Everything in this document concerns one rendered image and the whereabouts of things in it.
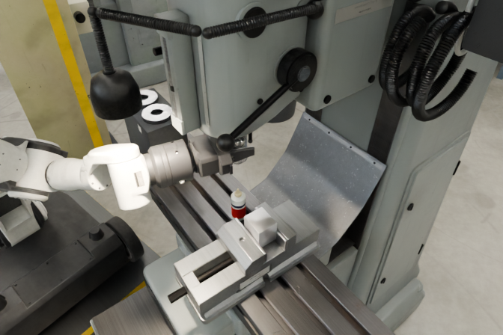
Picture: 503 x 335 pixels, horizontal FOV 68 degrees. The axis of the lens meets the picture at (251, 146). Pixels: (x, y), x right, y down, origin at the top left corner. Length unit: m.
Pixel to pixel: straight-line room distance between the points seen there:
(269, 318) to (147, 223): 1.52
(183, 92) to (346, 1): 0.31
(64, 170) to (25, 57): 1.60
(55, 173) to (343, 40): 0.64
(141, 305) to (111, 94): 0.75
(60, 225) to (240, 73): 1.24
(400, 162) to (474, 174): 1.92
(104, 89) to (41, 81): 1.93
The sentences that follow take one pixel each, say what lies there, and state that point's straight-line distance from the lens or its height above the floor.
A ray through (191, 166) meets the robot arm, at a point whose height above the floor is 1.25.
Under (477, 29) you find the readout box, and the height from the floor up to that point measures 1.55.
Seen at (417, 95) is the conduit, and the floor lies 1.43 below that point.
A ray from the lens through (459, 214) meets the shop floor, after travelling 2.61.
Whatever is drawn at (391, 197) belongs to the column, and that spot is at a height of 0.97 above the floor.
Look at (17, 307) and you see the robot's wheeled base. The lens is 1.48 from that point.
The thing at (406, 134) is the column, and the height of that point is 1.19.
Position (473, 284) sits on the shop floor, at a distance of 2.32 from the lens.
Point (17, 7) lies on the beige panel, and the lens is 2.34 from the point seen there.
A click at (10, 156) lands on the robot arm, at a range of 0.89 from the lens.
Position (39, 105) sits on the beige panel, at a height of 0.54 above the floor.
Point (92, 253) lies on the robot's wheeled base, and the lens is 1.50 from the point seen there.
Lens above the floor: 1.75
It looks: 40 degrees down
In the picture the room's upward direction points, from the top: straight up
